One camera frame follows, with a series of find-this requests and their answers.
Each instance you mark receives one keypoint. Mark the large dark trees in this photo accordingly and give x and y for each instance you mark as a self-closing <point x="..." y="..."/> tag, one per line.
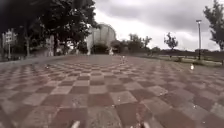
<point x="50" y="20"/>

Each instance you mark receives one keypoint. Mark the red and grey checkered pavement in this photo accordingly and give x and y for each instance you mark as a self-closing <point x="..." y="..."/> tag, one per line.
<point x="110" y="90"/>

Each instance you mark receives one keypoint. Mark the lamp pole with flat head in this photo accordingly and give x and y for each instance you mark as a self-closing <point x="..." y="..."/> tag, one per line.
<point x="199" y="38"/>

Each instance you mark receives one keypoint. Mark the pale domed building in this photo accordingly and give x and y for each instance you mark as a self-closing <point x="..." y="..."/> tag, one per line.
<point x="101" y="36"/>

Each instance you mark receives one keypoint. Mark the white sign on posts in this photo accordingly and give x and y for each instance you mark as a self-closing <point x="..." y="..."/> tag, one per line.
<point x="9" y="37"/>

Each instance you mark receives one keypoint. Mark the low dark hedge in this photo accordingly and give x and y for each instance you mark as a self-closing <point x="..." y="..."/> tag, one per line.
<point x="196" y="54"/>

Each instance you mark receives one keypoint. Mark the small tree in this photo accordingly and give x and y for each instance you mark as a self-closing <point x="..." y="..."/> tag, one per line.
<point x="171" y="41"/>

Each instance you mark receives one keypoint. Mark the robot's own part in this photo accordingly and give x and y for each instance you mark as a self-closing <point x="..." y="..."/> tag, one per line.
<point x="146" y="125"/>
<point x="75" y="124"/>

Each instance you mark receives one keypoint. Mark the row of distant trees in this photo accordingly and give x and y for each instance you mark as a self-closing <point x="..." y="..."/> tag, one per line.
<point x="135" y="43"/>

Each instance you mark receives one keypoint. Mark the grass area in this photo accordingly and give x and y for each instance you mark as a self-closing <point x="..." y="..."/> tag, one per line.
<point x="193" y="59"/>

